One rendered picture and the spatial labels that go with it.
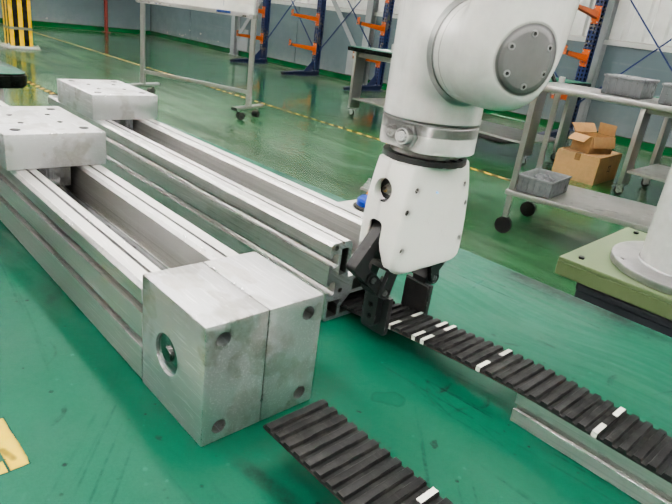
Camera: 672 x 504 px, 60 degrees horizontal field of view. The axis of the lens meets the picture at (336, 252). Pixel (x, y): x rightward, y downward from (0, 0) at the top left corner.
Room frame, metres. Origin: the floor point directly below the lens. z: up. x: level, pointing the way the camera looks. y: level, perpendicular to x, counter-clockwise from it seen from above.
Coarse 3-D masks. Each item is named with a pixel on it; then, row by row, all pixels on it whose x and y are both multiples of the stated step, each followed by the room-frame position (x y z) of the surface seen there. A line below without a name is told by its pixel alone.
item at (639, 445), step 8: (640, 424) 0.36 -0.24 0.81; (648, 424) 0.36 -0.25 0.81; (632, 432) 0.35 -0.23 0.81; (640, 432) 0.35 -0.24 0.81; (648, 432) 0.36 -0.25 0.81; (656, 432) 0.35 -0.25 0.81; (664, 432) 0.35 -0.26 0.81; (624, 440) 0.34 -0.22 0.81; (632, 440) 0.34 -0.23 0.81; (640, 440) 0.34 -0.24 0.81; (648, 440) 0.34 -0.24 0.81; (656, 440) 0.34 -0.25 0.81; (664, 440) 0.35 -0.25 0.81; (616, 448) 0.33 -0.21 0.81; (624, 448) 0.33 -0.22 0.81; (632, 448) 0.33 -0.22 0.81; (640, 448) 0.33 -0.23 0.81; (648, 448) 0.33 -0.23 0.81; (656, 448) 0.34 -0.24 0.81; (632, 456) 0.32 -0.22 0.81; (640, 456) 0.32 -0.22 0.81; (648, 456) 0.33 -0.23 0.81
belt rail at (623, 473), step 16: (528, 400) 0.38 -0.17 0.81; (512, 416) 0.39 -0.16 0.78; (528, 416) 0.38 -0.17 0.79; (544, 416) 0.37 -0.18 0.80; (544, 432) 0.37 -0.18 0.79; (560, 432) 0.37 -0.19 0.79; (576, 432) 0.36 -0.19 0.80; (560, 448) 0.36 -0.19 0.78; (576, 448) 0.35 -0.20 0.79; (592, 448) 0.35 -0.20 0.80; (608, 448) 0.34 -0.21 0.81; (592, 464) 0.34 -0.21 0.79; (608, 464) 0.34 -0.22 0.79; (624, 464) 0.33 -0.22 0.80; (608, 480) 0.33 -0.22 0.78; (624, 480) 0.33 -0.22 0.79; (640, 480) 0.33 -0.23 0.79; (656, 480) 0.31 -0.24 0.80; (640, 496) 0.32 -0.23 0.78; (656, 496) 0.31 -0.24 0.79
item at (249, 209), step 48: (48, 96) 1.07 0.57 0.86; (144, 144) 0.80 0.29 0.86; (192, 144) 0.84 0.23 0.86; (144, 192) 0.79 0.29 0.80; (192, 192) 0.70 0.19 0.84; (240, 192) 0.64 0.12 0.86; (288, 192) 0.68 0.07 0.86; (240, 240) 0.62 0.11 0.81; (288, 240) 0.57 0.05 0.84; (336, 240) 0.52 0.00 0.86; (336, 288) 0.52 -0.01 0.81
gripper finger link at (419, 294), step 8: (440, 264) 0.54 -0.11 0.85; (416, 272) 0.54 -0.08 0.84; (424, 272) 0.53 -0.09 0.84; (408, 280) 0.54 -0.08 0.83; (416, 280) 0.53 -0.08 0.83; (424, 280) 0.53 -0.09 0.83; (408, 288) 0.54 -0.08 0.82; (416, 288) 0.53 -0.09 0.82; (424, 288) 0.52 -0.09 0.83; (432, 288) 0.52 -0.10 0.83; (408, 296) 0.54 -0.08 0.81; (416, 296) 0.53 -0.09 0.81; (424, 296) 0.52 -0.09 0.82; (408, 304) 0.53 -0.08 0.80; (416, 304) 0.53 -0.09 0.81; (424, 304) 0.52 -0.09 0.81; (424, 312) 0.52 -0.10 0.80
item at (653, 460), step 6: (666, 444) 0.34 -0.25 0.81; (660, 450) 0.33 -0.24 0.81; (666, 450) 0.33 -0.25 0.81; (654, 456) 0.33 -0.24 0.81; (660, 456) 0.33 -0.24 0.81; (666, 456) 0.33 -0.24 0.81; (648, 462) 0.32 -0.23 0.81; (654, 462) 0.32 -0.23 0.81; (660, 462) 0.32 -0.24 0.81; (666, 462) 0.32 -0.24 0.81; (648, 468) 0.32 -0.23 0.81; (654, 468) 0.31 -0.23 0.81; (660, 468) 0.32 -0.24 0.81; (666, 468) 0.32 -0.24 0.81; (660, 474) 0.31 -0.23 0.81; (666, 474) 0.31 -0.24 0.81; (666, 480) 0.31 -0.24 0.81
